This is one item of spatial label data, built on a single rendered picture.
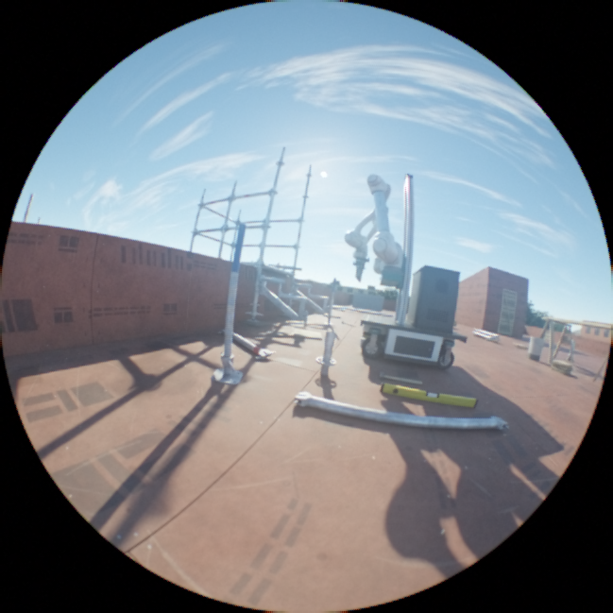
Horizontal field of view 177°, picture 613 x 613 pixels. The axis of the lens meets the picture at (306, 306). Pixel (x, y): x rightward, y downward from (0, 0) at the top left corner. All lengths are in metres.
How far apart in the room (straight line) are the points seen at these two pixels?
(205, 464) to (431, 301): 1.70
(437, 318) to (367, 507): 1.47
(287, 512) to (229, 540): 0.15
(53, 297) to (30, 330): 0.26
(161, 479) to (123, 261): 1.29
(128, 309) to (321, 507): 1.52
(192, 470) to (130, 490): 0.19
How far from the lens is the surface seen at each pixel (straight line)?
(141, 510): 0.57
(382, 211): 1.63
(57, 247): 1.47
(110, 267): 1.51
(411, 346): 1.63
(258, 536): 0.51
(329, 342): 1.14
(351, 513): 0.56
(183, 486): 0.58
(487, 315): 10.34
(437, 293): 1.73
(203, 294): 1.97
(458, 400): 1.24
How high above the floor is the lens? 0.48
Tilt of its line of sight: 4 degrees down
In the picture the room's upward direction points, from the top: 8 degrees clockwise
